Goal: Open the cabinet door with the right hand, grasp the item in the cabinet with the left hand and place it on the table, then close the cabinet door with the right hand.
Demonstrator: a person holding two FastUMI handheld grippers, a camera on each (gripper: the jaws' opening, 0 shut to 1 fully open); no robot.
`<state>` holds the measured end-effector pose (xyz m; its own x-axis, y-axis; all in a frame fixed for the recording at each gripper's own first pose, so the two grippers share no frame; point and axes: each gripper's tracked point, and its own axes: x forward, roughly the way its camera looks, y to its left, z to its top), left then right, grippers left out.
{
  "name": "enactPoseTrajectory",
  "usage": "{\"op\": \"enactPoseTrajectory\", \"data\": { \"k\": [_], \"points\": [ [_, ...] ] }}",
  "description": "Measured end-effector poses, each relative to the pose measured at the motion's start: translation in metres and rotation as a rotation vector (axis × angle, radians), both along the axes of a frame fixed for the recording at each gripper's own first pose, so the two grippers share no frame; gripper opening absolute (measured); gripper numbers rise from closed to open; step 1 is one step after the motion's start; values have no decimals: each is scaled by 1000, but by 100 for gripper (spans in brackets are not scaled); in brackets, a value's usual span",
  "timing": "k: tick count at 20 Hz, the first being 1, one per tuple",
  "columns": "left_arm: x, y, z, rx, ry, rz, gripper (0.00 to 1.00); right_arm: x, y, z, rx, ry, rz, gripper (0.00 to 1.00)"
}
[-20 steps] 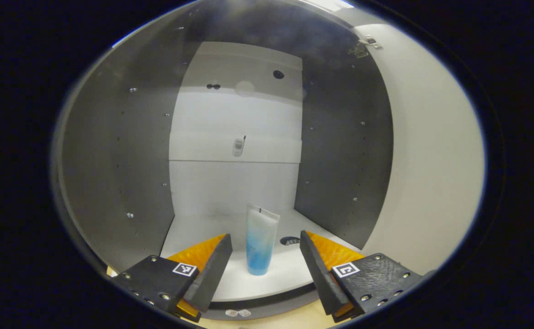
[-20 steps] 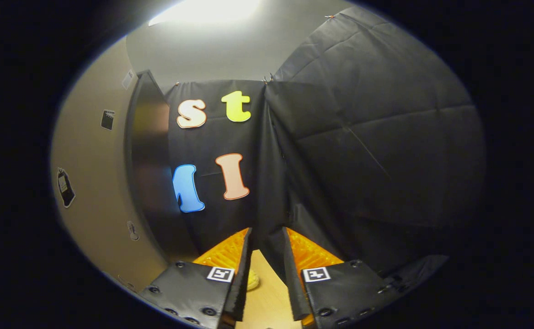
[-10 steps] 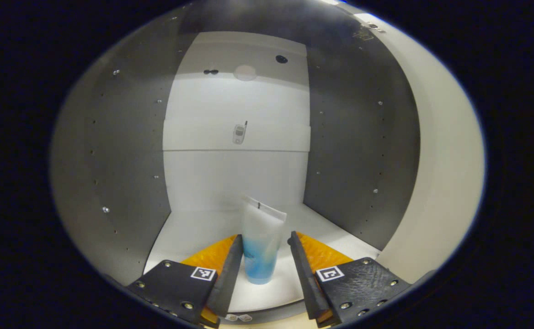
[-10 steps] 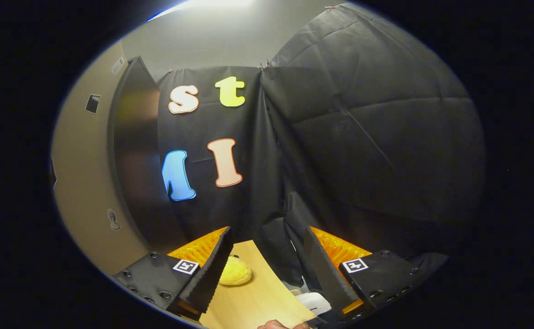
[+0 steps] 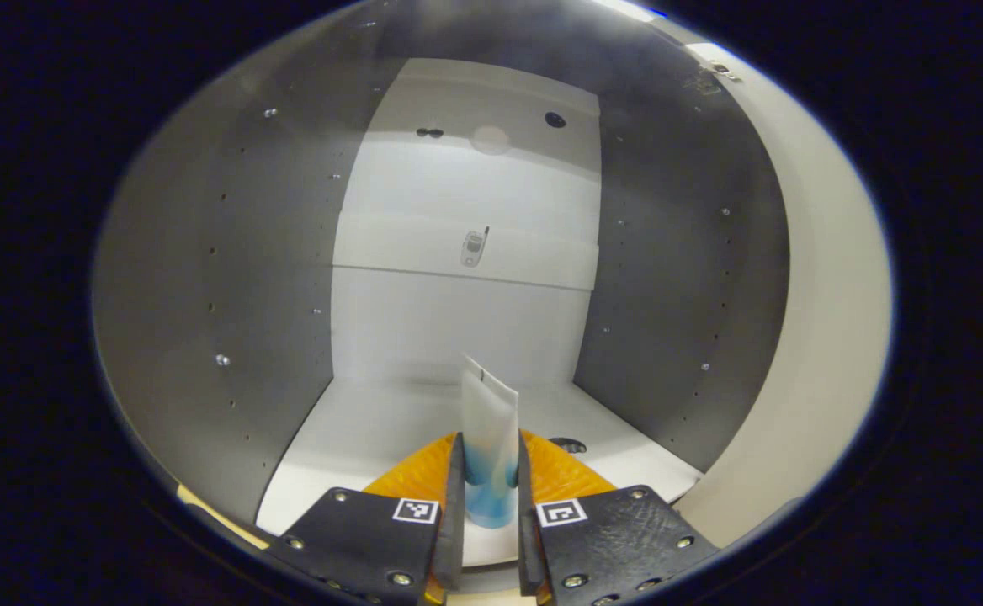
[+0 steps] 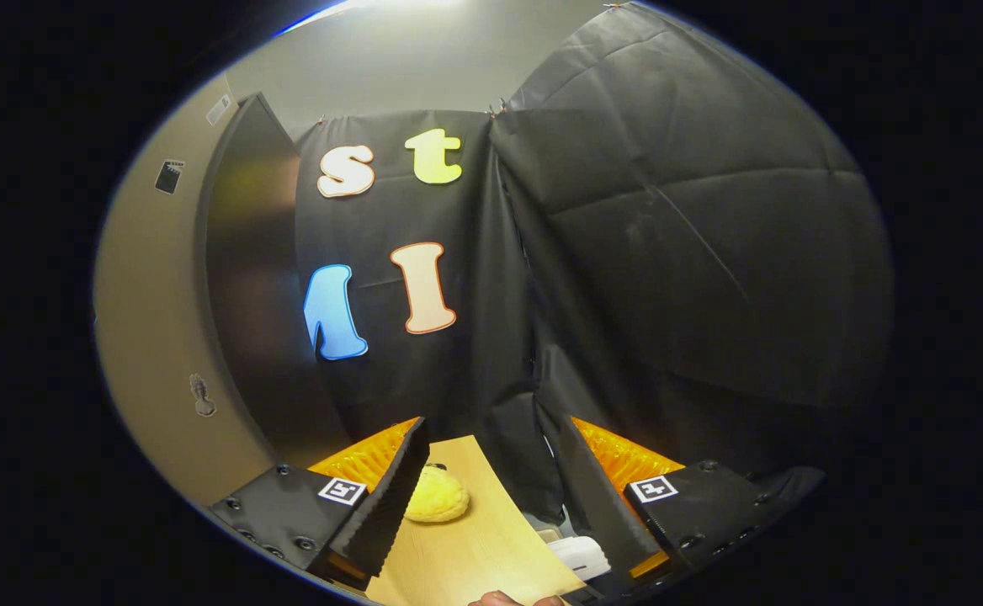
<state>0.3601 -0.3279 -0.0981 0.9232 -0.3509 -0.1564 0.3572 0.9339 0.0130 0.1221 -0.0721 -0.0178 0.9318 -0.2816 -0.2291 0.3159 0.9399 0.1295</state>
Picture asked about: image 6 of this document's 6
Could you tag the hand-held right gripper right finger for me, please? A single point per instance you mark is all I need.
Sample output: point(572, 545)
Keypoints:
point(597, 505)

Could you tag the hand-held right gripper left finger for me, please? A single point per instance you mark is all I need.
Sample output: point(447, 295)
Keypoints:
point(390, 505)

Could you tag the dark grey cabinet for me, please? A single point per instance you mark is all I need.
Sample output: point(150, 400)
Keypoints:
point(256, 295)

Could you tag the yellow bread bun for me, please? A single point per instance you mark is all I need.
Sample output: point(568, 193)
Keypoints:
point(441, 501)

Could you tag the white plastic object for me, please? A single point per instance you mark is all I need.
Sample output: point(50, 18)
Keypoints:
point(580, 557)

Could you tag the black backdrop cloth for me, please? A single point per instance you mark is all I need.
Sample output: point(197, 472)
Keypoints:
point(668, 252)

